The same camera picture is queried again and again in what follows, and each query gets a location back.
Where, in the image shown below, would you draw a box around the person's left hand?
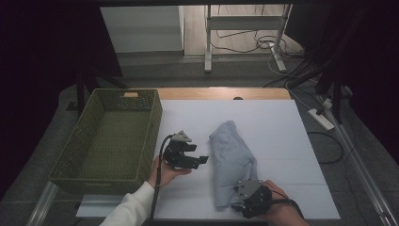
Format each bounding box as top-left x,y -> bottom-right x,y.
147,155 -> 193,189

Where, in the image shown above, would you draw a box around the black floor stand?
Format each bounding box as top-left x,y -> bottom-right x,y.
66,73 -> 128,116
286,59 -> 354,125

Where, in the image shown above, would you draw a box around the white power strip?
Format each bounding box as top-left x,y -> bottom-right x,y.
307,107 -> 336,132

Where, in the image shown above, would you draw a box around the person's right hand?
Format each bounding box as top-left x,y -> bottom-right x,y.
259,179 -> 311,226

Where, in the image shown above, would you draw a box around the white metal desk frame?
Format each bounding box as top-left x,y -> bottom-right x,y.
204,3 -> 294,74

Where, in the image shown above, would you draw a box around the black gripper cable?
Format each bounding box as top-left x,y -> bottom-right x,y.
270,195 -> 306,220
149,134 -> 175,221

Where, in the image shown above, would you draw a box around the black floor cables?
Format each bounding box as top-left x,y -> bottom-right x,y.
209,28 -> 306,60

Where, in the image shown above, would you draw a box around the black looped cable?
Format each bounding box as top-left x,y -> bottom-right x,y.
306,131 -> 344,165

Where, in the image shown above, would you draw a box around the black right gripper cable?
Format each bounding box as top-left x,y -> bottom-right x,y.
270,195 -> 306,220

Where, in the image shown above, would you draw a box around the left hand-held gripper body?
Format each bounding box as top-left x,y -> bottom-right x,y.
162,130 -> 202,170

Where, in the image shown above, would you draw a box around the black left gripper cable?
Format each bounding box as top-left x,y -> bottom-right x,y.
149,134 -> 175,221

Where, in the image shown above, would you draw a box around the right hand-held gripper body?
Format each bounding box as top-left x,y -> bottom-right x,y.
234,179 -> 274,219

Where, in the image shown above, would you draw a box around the light blue tank top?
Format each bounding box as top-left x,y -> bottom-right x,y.
209,120 -> 260,209

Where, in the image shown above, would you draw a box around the wooden table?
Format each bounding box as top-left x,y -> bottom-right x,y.
129,87 -> 292,101

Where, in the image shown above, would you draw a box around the white foam board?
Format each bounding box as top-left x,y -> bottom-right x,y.
75,99 -> 342,220

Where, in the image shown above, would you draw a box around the metal frame rail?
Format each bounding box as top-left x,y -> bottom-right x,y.
315,93 -> 399,226
26,181 -> 60,226

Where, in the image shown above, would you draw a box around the green woven basket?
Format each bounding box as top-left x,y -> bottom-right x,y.
48,88 -> 164,197

